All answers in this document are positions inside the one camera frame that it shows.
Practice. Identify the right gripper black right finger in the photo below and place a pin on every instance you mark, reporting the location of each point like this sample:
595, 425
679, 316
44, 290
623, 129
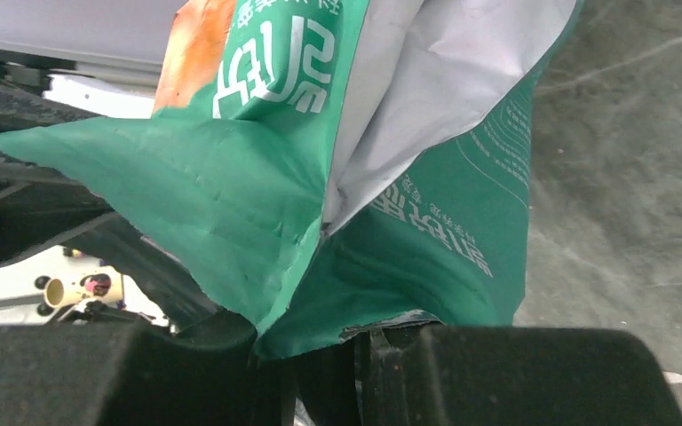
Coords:
441, 375

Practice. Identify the green pet food bag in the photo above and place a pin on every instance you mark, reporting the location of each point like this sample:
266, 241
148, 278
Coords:
321, 167

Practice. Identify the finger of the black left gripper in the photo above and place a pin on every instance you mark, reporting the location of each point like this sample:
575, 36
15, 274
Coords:
40, 208

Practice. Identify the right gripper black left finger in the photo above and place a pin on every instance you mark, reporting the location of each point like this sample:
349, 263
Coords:
130, 373

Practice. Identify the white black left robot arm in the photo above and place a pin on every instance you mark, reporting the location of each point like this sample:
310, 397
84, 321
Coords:
21, 282

